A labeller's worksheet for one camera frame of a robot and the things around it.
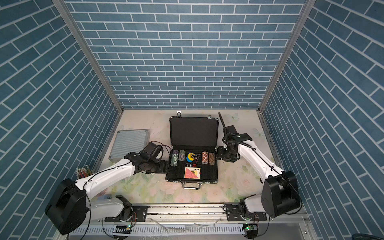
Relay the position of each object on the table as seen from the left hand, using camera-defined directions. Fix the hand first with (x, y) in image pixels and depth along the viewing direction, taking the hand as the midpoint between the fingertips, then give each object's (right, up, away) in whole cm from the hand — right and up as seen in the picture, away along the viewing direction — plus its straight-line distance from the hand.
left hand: (168, 169), depth 83 cm
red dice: (+14, +1, +6) cm, 15 cm away
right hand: (+30, +6, 0) cm, 30 cm away
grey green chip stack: (+7, +7, +8) cm, 12 cm away
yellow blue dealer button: (+11, +5, +8) cm, 15 cm away
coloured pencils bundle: (-38, +3, -13) cm, 41 cm away
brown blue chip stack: (+25, +5, +6) cm, 26 cm away
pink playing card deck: (+13, -2, +2) cm, 13 cm away
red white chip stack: (+20, +5, +7) cm, 22 cm away
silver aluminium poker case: (-29, +14, +13) cm, 35 cm away
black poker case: (+14, +19, +8) cm, 25 cm away
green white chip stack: (+2, +5, +6) cm, 8 cm away
